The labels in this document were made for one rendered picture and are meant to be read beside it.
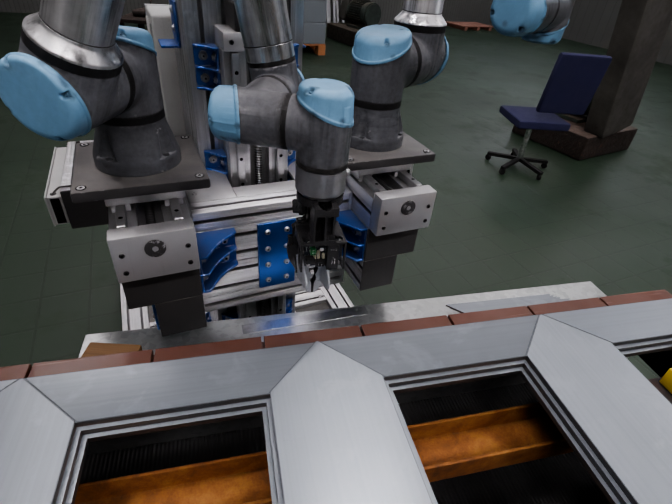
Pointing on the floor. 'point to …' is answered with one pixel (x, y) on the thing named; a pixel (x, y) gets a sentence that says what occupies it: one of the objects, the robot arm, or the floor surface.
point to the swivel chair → (556, 102)
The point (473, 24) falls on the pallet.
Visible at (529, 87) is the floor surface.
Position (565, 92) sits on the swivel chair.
